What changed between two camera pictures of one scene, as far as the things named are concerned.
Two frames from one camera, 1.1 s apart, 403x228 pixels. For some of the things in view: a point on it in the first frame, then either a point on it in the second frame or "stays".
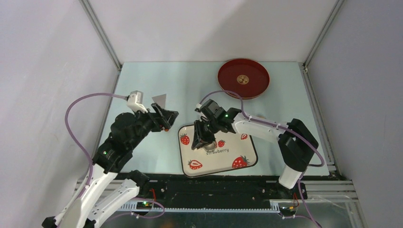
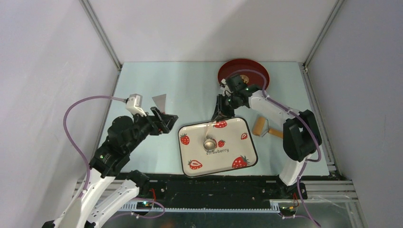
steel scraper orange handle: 160,100 stays
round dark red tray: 247,78 stays
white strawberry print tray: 233,151 stays
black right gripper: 199,137 to 221,111
